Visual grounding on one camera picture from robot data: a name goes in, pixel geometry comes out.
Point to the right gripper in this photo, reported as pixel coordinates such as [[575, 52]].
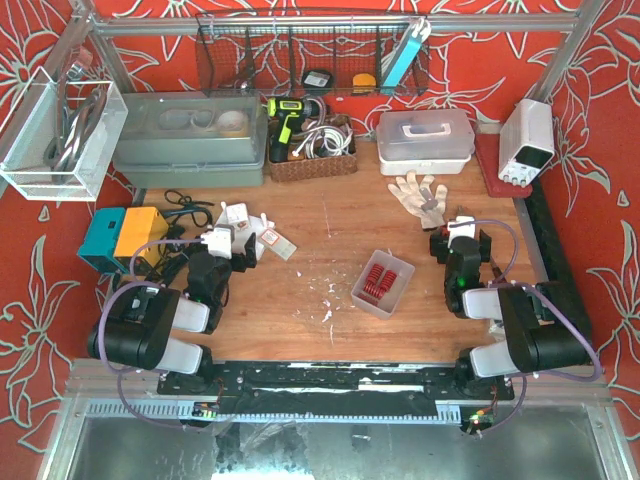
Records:
[[460, 246]]

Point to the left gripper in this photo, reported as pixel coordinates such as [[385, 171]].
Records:
[[241, 250]]

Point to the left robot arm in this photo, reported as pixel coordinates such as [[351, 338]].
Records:
[[134, 330]]

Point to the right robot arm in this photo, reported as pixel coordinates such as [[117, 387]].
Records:
[[544, 332]]

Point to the white peg base fixture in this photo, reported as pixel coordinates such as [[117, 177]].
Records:
[[244, 224]]

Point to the translucent plastic parts bin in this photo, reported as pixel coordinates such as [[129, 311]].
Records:
[[383, 309]]

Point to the white work glove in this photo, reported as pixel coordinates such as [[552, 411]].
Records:
[[406, 190]]

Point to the red springs in bin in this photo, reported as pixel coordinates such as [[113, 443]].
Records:
[[379, 281]]

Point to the yellow box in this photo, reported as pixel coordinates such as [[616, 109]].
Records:
[[141, 225]]

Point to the red mat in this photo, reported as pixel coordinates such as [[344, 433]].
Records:
[[487, 154]]

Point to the grey plastic storage box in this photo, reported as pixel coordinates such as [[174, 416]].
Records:
[[188, 140]]

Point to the white lidded toolbox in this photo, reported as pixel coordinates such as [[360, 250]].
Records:
[[428, 142]]

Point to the woven wicker basket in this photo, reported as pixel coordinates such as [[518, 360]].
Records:
[[319, 150]]

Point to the white power supply unit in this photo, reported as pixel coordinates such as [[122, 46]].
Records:
[[526, 143]]

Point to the teal box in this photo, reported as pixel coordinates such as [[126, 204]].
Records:
[[100, 240]]

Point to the yellow tape measure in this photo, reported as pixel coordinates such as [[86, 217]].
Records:
[[363, 84]]

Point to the clear acrylic hanging box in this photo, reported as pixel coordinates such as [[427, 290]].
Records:
[[58, 141]]

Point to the blue tool case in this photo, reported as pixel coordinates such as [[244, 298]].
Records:
[[395, 64]]

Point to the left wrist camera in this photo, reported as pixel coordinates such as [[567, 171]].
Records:
[[217, 239]]

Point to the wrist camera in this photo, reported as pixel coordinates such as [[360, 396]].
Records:
[[217, 239], [462, 226]]

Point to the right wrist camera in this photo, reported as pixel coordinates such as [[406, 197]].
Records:
[[462, 226]]

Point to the metal bracket on glove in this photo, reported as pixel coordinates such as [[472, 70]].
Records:
[[429, 202]]

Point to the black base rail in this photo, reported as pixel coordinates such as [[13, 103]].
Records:
[[335, 389]]

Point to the green cordless drill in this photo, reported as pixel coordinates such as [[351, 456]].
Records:
[[290, 113]]

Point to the black wire wall basket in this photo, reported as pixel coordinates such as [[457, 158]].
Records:
[[268, 50]]

